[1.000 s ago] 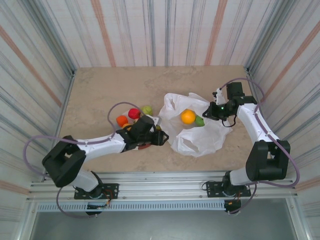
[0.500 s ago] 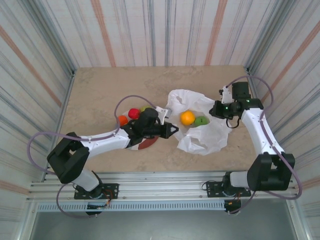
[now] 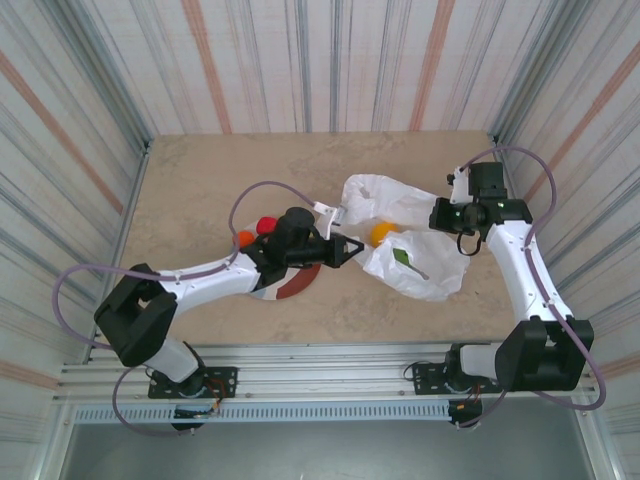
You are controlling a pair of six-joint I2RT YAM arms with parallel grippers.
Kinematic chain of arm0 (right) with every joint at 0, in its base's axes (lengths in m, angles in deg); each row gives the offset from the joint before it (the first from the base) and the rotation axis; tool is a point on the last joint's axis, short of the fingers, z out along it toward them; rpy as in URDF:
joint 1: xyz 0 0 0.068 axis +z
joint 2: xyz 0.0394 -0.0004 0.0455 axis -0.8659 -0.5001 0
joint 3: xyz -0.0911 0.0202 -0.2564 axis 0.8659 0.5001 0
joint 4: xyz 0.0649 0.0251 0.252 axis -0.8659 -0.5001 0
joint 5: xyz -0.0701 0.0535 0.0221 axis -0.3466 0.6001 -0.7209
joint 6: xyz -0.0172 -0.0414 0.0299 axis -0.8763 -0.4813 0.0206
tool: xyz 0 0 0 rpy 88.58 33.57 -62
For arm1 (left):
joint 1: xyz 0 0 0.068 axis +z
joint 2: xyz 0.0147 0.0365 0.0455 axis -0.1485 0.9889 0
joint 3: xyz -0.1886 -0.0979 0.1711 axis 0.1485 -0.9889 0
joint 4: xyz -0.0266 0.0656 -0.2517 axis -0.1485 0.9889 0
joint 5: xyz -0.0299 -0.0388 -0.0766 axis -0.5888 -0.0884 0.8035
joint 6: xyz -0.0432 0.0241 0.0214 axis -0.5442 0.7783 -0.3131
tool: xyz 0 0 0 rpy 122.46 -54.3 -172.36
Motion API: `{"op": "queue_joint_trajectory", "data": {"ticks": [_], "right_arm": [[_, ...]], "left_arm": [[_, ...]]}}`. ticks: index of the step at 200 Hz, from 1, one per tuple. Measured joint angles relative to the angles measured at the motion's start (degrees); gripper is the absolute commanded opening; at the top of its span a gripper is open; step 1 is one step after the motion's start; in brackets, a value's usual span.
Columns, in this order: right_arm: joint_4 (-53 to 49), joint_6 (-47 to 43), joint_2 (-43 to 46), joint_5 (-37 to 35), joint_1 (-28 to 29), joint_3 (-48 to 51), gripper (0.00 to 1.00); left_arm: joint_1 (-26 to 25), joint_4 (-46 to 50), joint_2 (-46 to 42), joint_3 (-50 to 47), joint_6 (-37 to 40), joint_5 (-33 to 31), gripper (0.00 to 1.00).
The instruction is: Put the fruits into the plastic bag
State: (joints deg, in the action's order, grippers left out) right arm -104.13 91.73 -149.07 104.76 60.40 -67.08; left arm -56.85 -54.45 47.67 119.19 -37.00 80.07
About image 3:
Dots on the large orange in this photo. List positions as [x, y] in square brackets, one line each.
[384, 233]

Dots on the white plastic bag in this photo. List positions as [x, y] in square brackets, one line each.
[425, 270]

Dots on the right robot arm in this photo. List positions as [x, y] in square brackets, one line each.
[520, 280]

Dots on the red apple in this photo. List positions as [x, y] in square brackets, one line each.
[266, 224]

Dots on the white and brown plate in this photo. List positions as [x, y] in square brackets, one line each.
[300, 282]

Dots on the small orange tangerine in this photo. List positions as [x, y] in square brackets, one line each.
[245, 239]

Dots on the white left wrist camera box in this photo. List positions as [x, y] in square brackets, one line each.
[327, 220]

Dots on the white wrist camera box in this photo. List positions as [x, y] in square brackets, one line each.
[327, 220]
[461, 187]

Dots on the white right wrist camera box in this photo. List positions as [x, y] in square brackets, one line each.
[461, 187]

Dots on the aluminium rail frame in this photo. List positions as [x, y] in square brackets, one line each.
[325, 370]

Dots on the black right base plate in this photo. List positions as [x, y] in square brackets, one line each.
[425, 377]

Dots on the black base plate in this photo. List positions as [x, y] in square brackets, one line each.
[222, 380]
[425, 377]

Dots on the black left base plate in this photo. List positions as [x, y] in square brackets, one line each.
[222, 380]

